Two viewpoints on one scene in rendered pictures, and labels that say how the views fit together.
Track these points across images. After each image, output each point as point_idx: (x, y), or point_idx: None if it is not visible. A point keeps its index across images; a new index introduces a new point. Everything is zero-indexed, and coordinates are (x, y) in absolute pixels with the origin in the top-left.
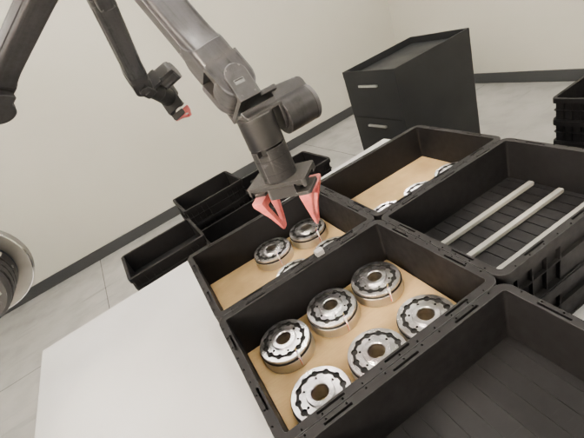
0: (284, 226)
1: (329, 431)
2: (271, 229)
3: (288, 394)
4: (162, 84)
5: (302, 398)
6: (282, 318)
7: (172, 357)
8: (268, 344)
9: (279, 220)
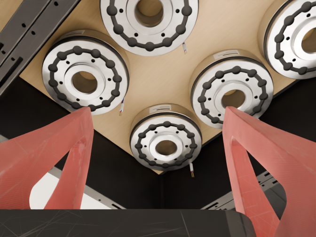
0: (91, 129)
1: None
2: None
3: (115, 124)
4: None
5: (146, 152)
6: (55, 29)
7: None
8: (62, 90)
9: (84, 169)
